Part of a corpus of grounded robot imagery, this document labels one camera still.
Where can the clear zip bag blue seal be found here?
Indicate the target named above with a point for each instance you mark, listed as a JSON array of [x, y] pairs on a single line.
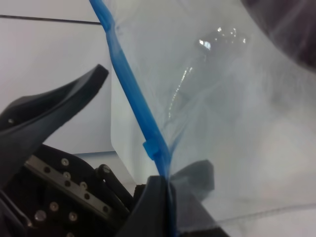
[[205, 83]]

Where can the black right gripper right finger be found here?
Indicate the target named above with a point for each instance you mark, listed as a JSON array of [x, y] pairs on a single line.
[[173, 208]]

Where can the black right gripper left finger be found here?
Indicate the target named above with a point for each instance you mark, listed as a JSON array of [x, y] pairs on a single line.
[[27, 122]]

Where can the purple eggplant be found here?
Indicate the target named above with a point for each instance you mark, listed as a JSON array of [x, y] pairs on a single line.
[[290, 25]]

